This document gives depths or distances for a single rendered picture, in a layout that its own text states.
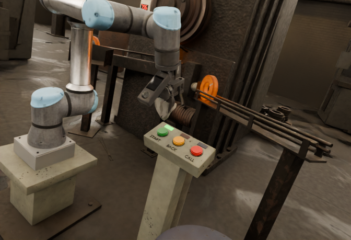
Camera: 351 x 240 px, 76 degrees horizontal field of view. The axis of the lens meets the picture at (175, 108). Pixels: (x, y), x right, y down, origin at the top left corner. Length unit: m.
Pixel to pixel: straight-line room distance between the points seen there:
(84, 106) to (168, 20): 0.62
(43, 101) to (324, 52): 7.08
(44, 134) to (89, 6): 0.62
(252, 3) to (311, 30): 6.00
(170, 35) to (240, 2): 1.05
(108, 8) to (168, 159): 0.50
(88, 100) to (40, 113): 0.19
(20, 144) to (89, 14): 0.70
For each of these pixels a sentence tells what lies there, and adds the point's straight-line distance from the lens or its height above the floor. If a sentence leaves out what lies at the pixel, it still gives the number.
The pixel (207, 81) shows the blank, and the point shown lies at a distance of 1.31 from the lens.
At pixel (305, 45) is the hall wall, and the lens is 7.51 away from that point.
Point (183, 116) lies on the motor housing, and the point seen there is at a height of 0.48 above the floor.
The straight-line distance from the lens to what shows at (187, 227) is 0.75.
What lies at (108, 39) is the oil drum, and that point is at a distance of 4.45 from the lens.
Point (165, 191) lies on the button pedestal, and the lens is 0.86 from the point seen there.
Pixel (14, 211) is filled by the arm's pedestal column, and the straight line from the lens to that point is 1.35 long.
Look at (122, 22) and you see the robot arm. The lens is 0.65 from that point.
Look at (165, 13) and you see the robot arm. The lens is 0.63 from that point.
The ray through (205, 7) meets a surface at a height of 1.15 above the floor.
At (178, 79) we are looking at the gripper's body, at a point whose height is 0.81.
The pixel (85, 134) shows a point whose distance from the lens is 2.01.
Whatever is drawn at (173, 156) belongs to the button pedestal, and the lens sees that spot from 0.76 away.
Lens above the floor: 0.94
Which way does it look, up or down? 18 degrees down
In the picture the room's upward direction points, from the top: 15 degrees clockwise
